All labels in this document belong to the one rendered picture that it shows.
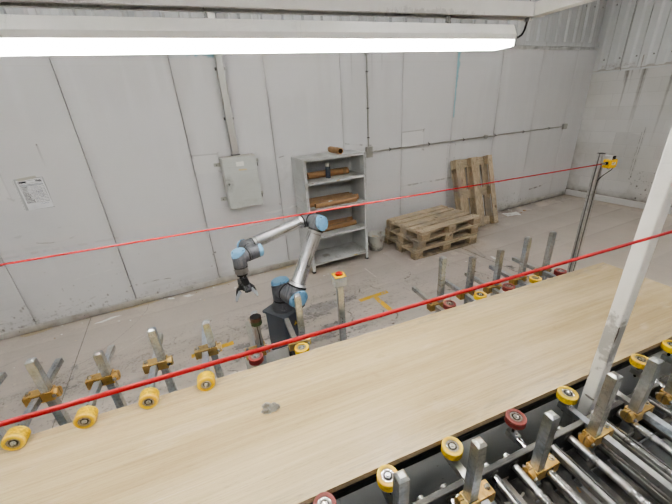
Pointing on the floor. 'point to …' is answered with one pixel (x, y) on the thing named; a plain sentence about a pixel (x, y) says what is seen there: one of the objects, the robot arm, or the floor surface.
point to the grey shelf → (337, 243)
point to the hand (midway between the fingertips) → (247, 299)
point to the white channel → (655, 208)
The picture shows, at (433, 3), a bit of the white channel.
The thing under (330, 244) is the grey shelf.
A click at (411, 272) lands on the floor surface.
